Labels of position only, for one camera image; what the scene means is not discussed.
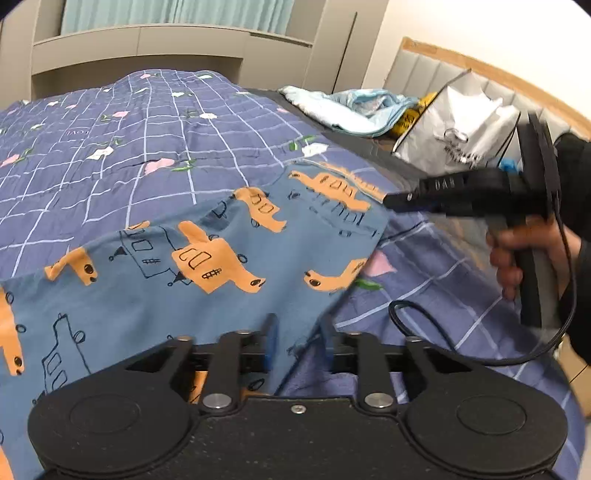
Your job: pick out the light blue crumpled blanket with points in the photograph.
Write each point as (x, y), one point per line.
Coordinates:
(341, 108)

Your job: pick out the bright blue crumpled cloth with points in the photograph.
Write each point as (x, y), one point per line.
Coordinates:
(510, 166)

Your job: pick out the purple grid floral quilt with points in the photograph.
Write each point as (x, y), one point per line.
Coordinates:
(120, 134)

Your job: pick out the person's right hand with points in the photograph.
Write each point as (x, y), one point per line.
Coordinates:
(508, 258)

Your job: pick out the grey padded wood-framed headboard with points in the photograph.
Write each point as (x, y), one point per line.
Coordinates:
(434, 69)

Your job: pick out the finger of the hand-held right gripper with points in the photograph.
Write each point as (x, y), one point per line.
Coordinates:
(425, 196)

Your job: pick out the blue pants with orange print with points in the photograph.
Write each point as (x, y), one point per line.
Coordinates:
(152, 286)

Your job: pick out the grey built-in wardrobe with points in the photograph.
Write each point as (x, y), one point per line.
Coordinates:
(184, 46)

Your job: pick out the white shopping bag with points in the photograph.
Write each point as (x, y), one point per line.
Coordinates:
(455, 134)

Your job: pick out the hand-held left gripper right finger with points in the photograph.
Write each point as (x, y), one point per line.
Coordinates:
(328, 347)

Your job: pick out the light teal curtain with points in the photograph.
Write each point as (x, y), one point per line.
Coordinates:
(175, 11)

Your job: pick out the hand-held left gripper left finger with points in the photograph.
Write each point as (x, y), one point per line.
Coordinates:
(271, 344)

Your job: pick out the yellow and black bag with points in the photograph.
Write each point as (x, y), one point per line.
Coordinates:
(411, 117)

